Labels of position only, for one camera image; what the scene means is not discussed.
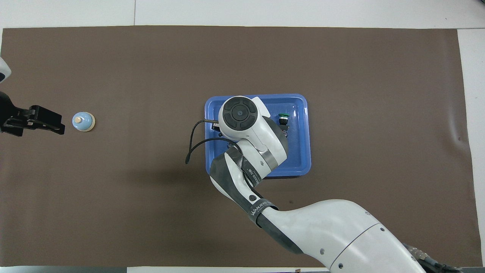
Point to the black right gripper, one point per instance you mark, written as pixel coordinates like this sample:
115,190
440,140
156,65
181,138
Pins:
220,132

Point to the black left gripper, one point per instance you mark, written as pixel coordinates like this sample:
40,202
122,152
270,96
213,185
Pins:
34,115

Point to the green mushroom push button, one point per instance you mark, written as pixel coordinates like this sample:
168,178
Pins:
283,117

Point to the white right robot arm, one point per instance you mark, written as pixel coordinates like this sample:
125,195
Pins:
322,227

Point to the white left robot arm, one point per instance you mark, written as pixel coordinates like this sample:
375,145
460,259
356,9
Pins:
3,70

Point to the blue plastic tray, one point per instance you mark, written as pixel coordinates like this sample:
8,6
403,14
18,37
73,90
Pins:
299,151

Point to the brown table mat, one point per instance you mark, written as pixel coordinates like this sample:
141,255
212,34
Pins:
113,208

